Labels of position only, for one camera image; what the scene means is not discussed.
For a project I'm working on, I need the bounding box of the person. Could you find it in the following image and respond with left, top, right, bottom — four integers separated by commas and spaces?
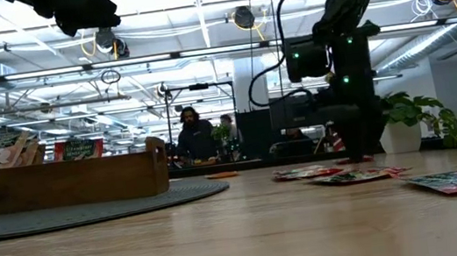
170, 102, 221, 167
217, 111, 244, 147

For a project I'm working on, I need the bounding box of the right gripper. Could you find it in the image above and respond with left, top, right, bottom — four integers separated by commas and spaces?
332, 81, 389, 162

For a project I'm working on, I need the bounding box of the black aluminium table frame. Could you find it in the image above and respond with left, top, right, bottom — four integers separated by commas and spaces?
167, 132, 457, 190

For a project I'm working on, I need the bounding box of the black monitor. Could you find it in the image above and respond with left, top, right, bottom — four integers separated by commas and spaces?
267, 89, 339, 132

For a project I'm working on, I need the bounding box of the red white striped object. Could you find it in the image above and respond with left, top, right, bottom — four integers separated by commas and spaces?
325, 130, 346, 153

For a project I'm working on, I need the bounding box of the wooden three-compartment tray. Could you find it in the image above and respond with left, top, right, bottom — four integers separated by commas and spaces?
0, 132, 173, 217

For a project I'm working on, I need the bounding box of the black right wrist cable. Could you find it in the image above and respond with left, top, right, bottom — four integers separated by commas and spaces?
236, 0, 361, 110

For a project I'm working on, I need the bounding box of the silver ventilation duct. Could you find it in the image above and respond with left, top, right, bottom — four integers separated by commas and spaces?
366, 4, 457, 79

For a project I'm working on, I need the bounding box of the round grey mat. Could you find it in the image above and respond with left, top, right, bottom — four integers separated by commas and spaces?
0, 174, 234, 243

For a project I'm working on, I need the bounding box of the orange tea packet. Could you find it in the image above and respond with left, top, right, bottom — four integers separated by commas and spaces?
204, 169, 240, 181

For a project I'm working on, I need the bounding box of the small green background plant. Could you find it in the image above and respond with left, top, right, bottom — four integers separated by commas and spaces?
209, 122, 234, 149

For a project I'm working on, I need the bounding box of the green potted plant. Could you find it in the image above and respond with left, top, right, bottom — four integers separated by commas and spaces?
373, 83, 457, 160

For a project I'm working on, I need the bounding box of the black cabinet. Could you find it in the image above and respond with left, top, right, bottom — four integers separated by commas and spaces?
233, 108, 277, 163

